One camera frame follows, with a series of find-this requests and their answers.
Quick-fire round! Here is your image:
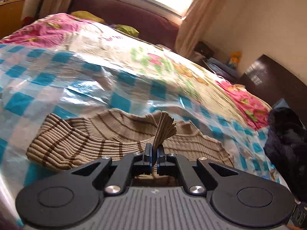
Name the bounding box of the black puffer jacket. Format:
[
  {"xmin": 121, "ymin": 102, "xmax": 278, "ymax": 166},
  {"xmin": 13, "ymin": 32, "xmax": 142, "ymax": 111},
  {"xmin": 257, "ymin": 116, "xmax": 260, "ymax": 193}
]
[{"xmin": 264, "ymin": 108, "xmax": 306, "ymax": 202}]

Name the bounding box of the beige right curtain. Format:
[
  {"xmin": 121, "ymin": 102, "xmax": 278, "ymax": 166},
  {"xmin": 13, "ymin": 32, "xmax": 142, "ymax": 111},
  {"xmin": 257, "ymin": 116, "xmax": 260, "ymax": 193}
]
[{"xmin": 174, "ymin": 0, "xmax": 214, "ymax": 58}]

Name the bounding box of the yellow green pillow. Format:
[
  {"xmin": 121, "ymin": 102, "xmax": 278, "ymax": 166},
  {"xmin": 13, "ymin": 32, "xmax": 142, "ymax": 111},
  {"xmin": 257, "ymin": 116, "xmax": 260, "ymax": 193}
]
[{"xmin": 70, "ymin": 10, "xmax": 139, "ymax": 37}]

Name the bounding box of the maroon padded headboard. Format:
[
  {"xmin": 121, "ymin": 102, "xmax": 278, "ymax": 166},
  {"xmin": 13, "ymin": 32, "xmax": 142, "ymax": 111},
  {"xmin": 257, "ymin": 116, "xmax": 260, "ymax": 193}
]
[{"xmin": 68, "ymin": 0, "xmax": 179, "ymax": 50}]

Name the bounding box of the wooden desk cabinet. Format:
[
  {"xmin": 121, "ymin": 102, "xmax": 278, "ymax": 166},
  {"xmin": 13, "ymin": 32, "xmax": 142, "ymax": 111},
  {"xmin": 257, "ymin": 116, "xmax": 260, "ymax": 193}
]
[{"xmin": 0, "ymin": 0, "xmax": 26, "ymax": 39}]

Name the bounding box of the beige brown striped knit sweater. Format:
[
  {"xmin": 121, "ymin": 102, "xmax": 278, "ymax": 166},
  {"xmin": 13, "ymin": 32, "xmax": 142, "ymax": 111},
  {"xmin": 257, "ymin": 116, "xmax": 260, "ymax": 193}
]
[{"xmin": 26, "ymin": 109, "xmax": 234, "ymax": 171}]

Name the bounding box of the blue white checkered plastic sheet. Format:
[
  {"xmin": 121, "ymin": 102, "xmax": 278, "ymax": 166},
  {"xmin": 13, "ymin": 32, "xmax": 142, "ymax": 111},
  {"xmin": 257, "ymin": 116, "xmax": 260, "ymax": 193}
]
[{"xmin": 1, "ymin": 44, "xmax": 283, "ymax": 225}]

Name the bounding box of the pink floral bed quilt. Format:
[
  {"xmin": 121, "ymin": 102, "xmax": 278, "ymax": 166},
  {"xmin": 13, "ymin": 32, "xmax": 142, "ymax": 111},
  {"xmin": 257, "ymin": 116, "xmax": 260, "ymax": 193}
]
[{"xmin": 1, "ymin": 13, "xmax": 271, "ymax": 130}]

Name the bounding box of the folded blue bedding pile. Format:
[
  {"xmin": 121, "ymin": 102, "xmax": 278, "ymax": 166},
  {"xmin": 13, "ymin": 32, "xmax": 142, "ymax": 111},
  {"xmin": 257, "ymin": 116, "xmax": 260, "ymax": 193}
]
[{"xmin": 205, "ymin": 58, "xmax": 240, "ymax": 83}]

